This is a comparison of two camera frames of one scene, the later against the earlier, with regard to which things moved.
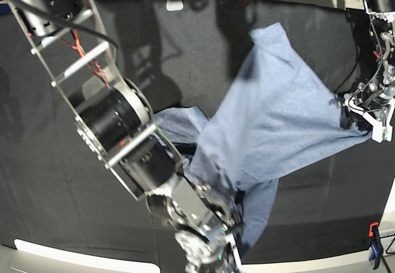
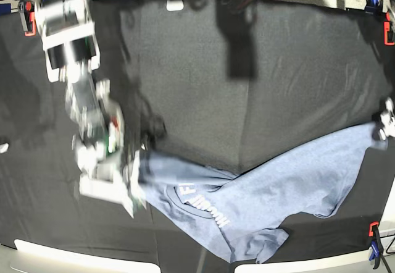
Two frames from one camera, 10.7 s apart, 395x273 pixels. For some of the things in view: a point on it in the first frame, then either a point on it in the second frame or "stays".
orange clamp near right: (372, 224) stays
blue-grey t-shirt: (279, 115) → (245, 214)
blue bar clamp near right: (376, 246) stays
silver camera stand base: (174, 2) stays
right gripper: (370, 99) → (388, 121)
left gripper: (208, 228) → (97, 124)
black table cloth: (176, 52) stays
